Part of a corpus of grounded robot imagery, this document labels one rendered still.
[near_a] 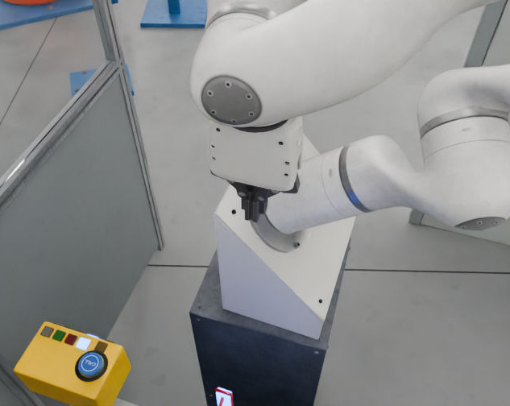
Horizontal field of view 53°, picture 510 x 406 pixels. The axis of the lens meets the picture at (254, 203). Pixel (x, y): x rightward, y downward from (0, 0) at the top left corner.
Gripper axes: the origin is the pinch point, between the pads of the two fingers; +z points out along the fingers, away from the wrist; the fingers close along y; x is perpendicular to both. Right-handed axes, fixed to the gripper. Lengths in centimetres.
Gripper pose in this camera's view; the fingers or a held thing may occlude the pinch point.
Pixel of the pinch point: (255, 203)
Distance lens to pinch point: 63.8
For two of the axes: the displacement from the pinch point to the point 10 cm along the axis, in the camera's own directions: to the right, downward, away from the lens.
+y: -9.6, -2.3, 1.9
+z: -0.1, 6.5, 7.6
